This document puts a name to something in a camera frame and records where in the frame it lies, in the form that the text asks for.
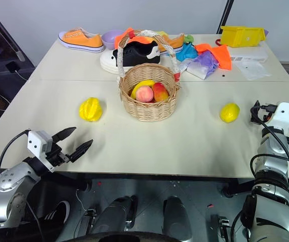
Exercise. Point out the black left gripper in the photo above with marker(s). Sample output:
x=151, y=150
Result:
x=56, y=155

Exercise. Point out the orange cloth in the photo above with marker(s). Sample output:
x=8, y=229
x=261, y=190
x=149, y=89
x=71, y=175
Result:
x=222, y=56
x=141, y=39

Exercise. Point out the black slanted pole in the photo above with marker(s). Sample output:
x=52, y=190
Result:
x=225, y=15

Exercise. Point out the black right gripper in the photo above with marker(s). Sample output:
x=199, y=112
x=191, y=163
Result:
x=264, y=118

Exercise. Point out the pink peach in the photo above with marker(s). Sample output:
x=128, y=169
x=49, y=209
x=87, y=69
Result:
x=144, y=94

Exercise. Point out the white flat box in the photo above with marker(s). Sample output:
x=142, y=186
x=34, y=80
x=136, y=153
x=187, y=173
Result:
x=250, y=55

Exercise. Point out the yellow cloth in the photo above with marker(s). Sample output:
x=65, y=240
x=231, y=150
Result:
x=161, y=33

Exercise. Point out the yellow banana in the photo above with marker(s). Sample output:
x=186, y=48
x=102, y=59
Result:
x=139, y=85

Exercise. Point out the yellow plastic bin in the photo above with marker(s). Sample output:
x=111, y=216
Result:
x=241, y=36

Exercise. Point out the black sneaker white stripes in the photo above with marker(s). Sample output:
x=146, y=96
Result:
x=56, y=216

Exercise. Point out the green cloth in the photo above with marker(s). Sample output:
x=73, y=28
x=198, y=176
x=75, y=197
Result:
x=189, y=38

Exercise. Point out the black and white shoe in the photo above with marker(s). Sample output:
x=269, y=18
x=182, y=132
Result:
x=139, y=54

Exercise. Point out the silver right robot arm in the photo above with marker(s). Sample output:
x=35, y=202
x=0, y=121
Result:
x=273, y=151

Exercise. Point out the purple bowl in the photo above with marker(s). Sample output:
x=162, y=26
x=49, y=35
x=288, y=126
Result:
x=109, y=39

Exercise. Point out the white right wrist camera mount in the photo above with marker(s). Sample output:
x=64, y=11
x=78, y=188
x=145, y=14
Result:
x=286, y=113

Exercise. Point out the purple piece behind bin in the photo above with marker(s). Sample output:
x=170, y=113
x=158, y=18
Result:
x=266, y=32

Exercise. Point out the black charger block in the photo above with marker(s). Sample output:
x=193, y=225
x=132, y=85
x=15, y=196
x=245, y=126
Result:
x=13, y=67

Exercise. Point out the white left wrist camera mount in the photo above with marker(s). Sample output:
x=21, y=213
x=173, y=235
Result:
x=36, y=144

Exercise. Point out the clear plastic bag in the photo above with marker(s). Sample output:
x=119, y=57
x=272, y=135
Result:
x=254, y=70

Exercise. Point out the yellow starfruit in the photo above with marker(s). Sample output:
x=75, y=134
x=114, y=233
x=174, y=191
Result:
x=91, y=109

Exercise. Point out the purple plastic bag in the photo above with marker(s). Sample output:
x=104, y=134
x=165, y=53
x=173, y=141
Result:
x=203, y=65

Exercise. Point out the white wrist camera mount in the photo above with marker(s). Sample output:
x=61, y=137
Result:
x=286, y=113
x=36, y=144

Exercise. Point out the blue cloth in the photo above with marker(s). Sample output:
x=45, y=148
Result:
x=187, y=52

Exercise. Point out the yellow lemon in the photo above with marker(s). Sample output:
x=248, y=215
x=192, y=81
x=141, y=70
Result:
x=229, y=113

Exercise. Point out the metal slanted rod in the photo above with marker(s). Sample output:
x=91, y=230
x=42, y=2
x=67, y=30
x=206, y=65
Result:
x=6, y=37

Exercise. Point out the orange canvas sneaker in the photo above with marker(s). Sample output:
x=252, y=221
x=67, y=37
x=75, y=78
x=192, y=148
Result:
x=82, y=40
x=174, y=44

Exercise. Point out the red orange mango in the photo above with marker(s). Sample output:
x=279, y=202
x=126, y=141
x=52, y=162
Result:
x=160, y=92

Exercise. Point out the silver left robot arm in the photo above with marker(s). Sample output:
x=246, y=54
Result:
x=8, y=182

